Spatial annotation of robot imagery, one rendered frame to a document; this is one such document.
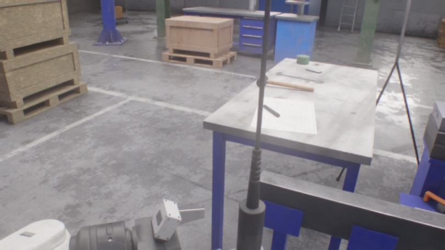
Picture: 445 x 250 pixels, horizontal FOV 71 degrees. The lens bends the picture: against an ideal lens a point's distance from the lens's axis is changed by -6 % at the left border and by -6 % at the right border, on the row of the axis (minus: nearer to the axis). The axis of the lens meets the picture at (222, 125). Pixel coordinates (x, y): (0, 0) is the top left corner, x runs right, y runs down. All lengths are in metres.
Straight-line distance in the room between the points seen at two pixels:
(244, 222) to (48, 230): 0.30
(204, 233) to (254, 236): 1.60
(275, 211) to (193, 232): 1.11
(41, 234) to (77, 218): 1.91
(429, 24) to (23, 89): 11.64
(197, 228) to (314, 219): 1.20
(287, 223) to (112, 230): 0.75
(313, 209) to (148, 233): 0.69
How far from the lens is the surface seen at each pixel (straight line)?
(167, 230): 0.51
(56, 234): 0.53
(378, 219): 1.11
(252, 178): 0.53
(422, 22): 12.68
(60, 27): 4.57
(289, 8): 11.58
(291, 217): 1.15
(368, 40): 7.03
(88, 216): 2.43
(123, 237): 0.52
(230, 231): 2.20
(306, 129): 1.52
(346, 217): 1.12
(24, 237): 0.54
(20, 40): 4.14
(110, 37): 8.25
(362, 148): 1.44
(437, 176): 1.34
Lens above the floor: 1.49
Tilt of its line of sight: 25 degrees down
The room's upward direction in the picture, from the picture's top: 2 degrees clockwise
